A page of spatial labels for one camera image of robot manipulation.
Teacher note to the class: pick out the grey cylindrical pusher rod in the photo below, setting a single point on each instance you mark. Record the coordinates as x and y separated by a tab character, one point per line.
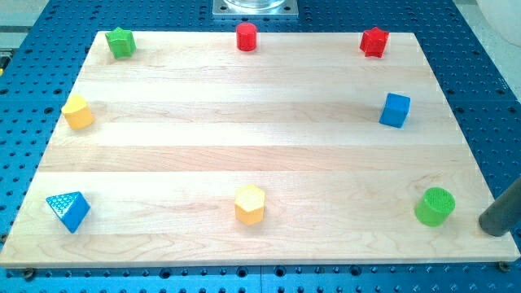
504	213

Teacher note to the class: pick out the green cylinder block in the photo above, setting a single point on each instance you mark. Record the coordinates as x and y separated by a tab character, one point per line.
434	207

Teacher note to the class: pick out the blue cube block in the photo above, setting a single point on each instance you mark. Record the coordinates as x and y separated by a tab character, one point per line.
395	110

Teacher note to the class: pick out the red star block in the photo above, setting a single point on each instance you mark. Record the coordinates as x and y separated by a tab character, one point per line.
373	42

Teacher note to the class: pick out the yellow hexagon block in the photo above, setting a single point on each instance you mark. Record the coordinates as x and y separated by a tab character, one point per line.
249	204

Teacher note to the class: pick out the red cylinder block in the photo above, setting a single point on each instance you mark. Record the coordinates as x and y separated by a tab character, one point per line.
246	36

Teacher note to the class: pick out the wooden board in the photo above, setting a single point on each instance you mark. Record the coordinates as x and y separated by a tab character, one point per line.
189	119

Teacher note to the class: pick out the green star block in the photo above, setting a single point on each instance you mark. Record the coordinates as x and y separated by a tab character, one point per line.
121	42

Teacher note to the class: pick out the blue triangle block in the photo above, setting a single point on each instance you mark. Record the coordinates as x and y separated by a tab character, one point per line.
70	208

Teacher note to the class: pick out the yellow pentagon block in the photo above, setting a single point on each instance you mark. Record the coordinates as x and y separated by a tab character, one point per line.
77	113

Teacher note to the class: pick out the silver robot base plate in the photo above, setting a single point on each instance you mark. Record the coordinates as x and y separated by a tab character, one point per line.
229	9

